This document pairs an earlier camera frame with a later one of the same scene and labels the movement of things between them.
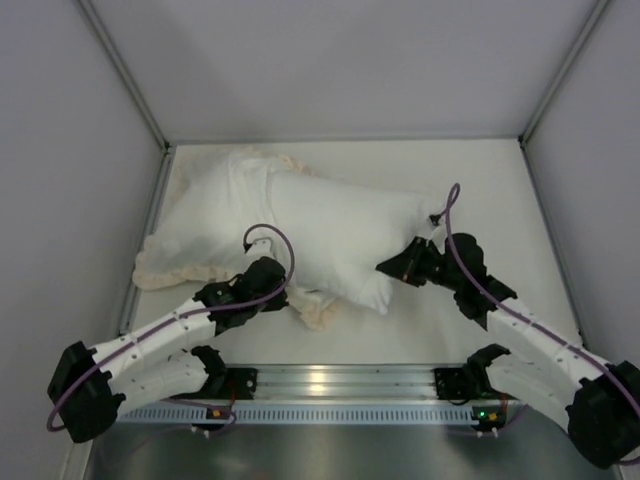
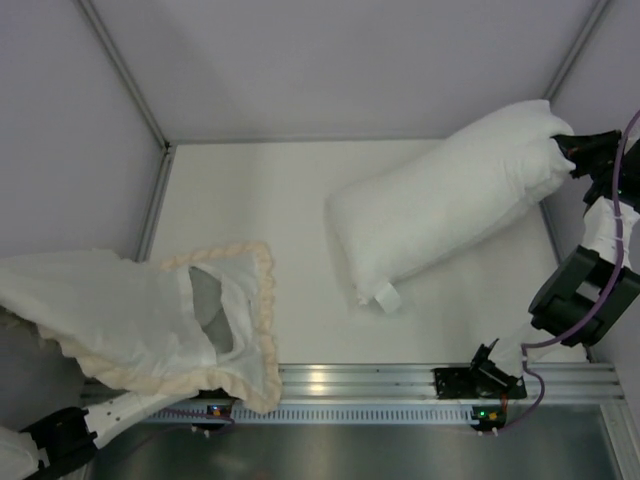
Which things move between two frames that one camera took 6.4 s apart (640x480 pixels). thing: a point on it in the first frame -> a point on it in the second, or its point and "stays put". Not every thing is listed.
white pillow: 337,235 -> 400,228
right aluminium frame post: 601,4 stays put
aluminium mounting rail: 348,383 stays put
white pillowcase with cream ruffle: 219,222 -> 203,322
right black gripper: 417,265 -> 590,155
